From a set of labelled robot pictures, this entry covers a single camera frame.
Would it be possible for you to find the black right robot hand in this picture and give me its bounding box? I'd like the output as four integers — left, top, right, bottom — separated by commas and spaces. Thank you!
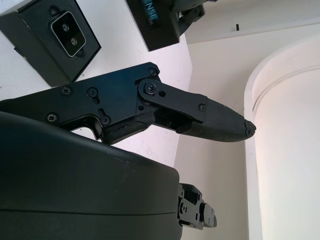
0, 61, 257, 240

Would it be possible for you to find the small silver depth camera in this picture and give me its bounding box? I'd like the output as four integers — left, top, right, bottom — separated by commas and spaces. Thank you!
48, 12, 87, 58

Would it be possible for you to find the white rounded pillar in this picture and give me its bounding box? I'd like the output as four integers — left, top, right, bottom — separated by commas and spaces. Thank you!
243, 34, 320, 240

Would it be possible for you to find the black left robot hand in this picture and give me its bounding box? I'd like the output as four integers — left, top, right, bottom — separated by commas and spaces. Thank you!
171, 0, 218, 36

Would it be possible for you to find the black RealSense box lid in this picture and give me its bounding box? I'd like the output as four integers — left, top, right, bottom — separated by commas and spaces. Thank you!
126, 0, 181, 52

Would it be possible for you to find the black camera box base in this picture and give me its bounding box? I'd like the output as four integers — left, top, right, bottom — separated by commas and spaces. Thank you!
0, 0, 103, 88

